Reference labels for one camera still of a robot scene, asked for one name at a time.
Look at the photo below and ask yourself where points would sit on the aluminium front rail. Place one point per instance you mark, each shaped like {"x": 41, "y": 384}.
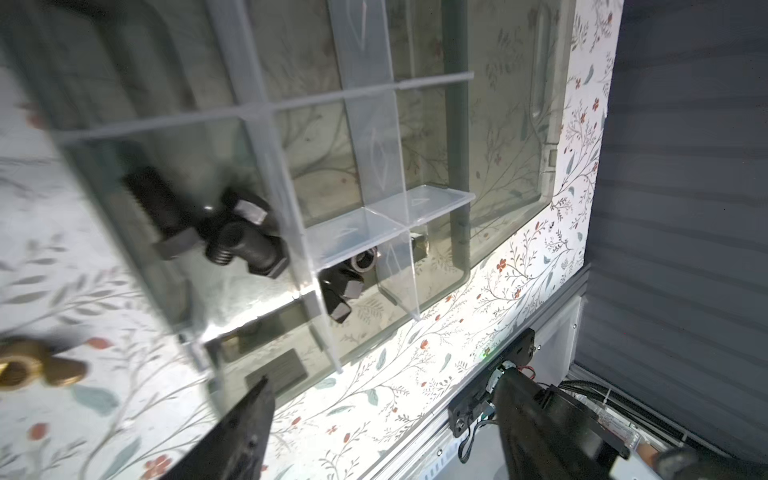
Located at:
{"x": 547, "y": 338}

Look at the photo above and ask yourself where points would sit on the brass wing nut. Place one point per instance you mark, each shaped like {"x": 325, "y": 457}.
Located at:
{"x": 24, "y": 361}

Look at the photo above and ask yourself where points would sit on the black hex bolt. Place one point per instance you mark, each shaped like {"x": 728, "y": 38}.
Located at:
{"x": 176, "y": 228}
{"x": 245, "y": 227}

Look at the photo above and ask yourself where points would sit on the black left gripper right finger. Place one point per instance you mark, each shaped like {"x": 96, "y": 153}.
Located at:
{"x": 546, "y": 433}

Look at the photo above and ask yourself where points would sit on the small black nut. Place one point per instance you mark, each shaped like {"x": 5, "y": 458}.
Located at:
{"x": 364, "y": 261}
{"x": 339, "y": 285}

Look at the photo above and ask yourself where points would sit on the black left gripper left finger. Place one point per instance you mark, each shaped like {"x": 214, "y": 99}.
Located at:
{"x": 235, "y": 448}

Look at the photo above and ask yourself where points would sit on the translucent green organizer box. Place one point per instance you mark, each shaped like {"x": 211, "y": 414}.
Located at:
{"x": 426, "y": 129}

